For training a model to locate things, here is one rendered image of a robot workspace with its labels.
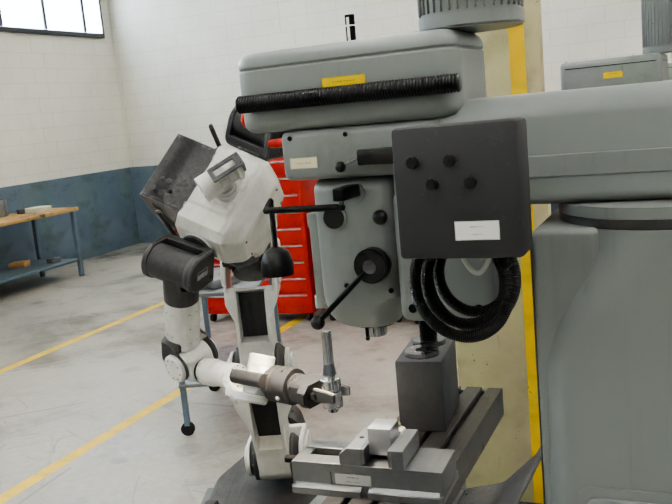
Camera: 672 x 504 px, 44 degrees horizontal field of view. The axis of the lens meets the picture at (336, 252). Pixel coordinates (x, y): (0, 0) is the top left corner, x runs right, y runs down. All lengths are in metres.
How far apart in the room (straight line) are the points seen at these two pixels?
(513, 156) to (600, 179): 0.29
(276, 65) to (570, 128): 0.57
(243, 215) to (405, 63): 0.72
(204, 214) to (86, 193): 10.46
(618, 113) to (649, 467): 0.61
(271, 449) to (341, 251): 1.11
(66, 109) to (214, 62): 2.19
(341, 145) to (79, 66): 11.23
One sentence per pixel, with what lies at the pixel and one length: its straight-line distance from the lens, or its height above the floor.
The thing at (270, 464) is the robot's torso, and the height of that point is 0.69.
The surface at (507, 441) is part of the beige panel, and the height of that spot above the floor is 0.30.
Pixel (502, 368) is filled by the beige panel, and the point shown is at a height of 0.63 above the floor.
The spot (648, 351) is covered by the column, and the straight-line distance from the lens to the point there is 1.49.
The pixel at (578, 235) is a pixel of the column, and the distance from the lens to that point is 1.48.
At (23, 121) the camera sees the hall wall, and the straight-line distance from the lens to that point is 11.79.
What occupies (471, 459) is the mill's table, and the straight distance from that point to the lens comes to 2.15.
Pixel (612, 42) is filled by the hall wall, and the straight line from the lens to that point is 10.66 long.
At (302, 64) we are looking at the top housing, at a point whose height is 1.85.
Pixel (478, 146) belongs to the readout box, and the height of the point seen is 1.69.
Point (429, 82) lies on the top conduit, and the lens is 1.51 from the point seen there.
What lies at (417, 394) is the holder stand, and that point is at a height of 1.03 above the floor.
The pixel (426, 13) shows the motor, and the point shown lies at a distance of 1.61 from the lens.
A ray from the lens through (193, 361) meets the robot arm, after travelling 2.22.
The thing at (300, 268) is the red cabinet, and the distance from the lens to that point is 7.05.
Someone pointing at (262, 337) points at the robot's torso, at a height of 1.12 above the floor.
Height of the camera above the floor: 1.76
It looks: 10 degrees down
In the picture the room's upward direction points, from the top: 5 degrees counter-clockwise
